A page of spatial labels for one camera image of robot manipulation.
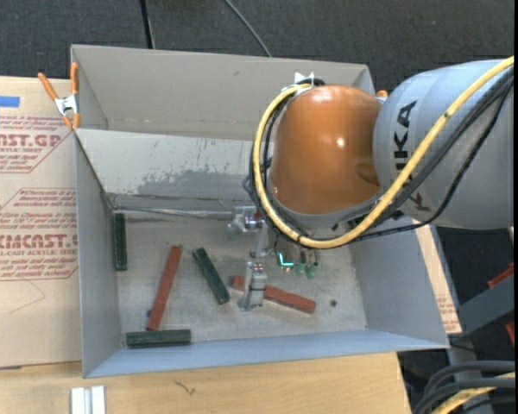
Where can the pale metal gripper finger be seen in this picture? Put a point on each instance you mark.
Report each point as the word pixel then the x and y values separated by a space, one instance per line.
pixel 255 289
pixel 246 222

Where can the red-brown flat block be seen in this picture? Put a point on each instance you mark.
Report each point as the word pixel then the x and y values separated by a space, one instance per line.
pixel 291 300
pixel 166 287

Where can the dark green flat block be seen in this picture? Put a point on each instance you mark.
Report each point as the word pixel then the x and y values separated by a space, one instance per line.
pixel 211 276
pixel 157 338
pixel 120 242

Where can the grey metal bin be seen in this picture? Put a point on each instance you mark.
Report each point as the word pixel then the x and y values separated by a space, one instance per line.
pixel 224 166

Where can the brown cardboard board, red print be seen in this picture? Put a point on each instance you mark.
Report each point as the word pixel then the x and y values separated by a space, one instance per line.
pixel 34 283

